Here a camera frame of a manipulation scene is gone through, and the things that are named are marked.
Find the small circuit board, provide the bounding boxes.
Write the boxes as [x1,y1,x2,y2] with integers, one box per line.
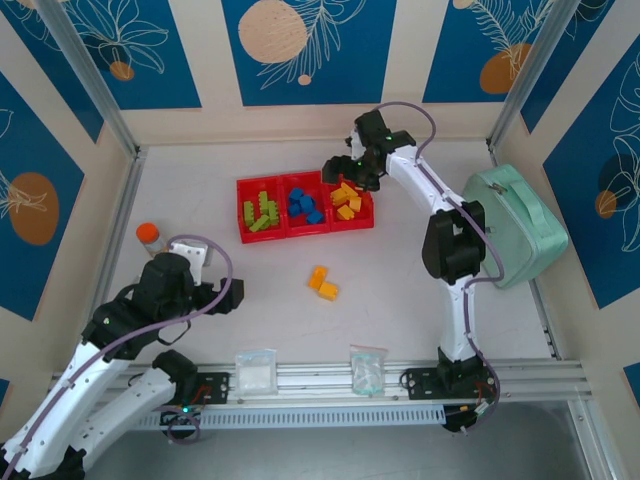
[159,402,205,430]

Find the mint green zipper bag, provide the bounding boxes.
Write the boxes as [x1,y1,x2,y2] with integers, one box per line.
[460,163,571,291]

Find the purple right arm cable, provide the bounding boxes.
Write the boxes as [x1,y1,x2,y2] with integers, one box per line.
[374,100,505,436]

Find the clear plastic bag green parts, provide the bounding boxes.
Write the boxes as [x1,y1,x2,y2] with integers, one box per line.
[348,343,390,397]

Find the grey slotted cable duct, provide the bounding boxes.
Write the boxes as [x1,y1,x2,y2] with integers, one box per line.
[144,403,447,431]

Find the red plastic bin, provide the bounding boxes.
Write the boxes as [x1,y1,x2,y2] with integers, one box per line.
[280,171,332,236]
[324,178,376,232]
[236,175,287,245]

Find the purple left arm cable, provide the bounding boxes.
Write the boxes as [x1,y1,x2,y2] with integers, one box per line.
[0,236,235,459]

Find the aluminium frame post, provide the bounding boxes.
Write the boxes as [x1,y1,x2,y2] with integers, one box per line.
[34,0,146,161]
[485,0,590,149]

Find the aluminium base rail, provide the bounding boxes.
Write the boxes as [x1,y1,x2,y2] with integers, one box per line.
[49,359,596,401]

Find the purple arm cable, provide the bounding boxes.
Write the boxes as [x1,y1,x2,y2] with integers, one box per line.
[374,100,505,436]
[0,236,235,459]

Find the orange capped clear bottle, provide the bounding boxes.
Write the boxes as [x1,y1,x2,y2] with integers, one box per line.
[136,222,169,259]

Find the clear plastic bag white contents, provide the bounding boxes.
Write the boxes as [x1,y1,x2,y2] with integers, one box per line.
[233,347,279,400]

